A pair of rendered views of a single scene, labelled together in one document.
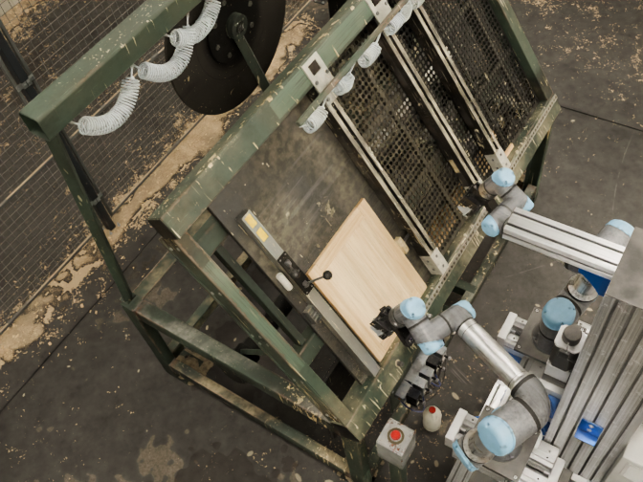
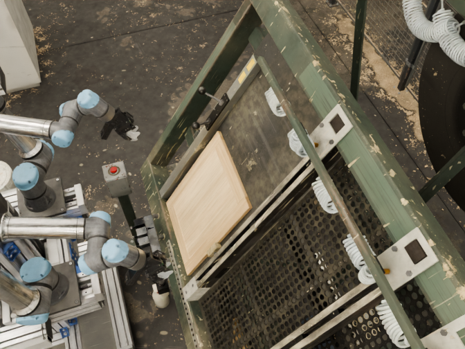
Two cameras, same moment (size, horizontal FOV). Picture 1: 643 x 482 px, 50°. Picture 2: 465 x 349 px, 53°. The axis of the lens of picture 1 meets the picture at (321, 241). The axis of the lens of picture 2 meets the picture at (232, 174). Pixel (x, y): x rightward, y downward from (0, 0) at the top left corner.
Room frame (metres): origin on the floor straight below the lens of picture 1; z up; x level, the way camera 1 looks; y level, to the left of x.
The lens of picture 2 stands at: (2.29, -1.10, 3.00)
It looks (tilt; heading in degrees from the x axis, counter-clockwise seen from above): 55 degrees down; 120
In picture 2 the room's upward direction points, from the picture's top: straight up
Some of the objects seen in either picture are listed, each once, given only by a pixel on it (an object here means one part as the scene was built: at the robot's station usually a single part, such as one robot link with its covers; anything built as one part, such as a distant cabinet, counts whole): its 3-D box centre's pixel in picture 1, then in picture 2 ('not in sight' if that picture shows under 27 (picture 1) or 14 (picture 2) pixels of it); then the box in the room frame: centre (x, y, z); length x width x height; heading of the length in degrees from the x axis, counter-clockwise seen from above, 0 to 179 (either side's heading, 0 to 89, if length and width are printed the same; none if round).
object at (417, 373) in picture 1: (431, 366); (149, 255); (1.35, -0.38, 0.69); 0.50 x 0.14 x 0.24; 139
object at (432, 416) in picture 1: (432, 416); (160, 296); (1.34, -0.40, 0.10); 0.10 x 0.10 x 0.20
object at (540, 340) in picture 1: (552, 332); (48, 284); (1.21, -0.84, 1.09); 0.15 x 0.15 x 0.10
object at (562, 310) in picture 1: (558, 317); (38, 275); (1.21, -0.85, 1.20); 0.13 x 0.12 x 0.14; 126
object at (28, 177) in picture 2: not in sight; (29, 179); (0.83, -0.51, 1.20); 0.13 x 0.12 x 0.14; 114
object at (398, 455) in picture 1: (396, 444); (117, 180); (0.97, -0.14, 0.84); 0.12 x 0.12 x 0.18; 49
